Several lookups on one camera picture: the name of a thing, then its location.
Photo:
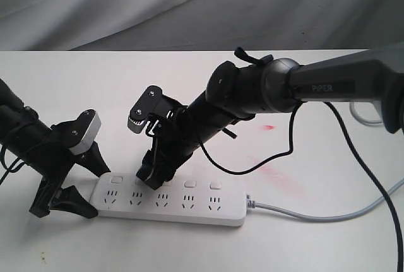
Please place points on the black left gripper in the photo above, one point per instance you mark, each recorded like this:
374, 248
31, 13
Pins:
53, 162

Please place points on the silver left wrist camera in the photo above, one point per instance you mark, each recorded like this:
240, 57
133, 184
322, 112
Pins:
82, 132

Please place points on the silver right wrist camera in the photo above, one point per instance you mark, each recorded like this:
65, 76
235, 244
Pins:
144, 106

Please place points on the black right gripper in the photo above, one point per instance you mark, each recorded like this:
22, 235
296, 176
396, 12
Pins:
177, 132

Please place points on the white five-socket power strip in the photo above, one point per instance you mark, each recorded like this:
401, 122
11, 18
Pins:
183, 199

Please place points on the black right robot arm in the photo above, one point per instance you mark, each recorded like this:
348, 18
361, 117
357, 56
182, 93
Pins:
266, 85

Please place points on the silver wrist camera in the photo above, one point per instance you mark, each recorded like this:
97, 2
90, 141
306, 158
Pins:
82, 132
144, 106

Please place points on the grey backdrop cloth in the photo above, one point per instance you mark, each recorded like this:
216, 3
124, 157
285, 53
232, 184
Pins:
119, 25

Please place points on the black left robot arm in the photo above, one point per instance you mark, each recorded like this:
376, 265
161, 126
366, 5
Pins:
21, 131

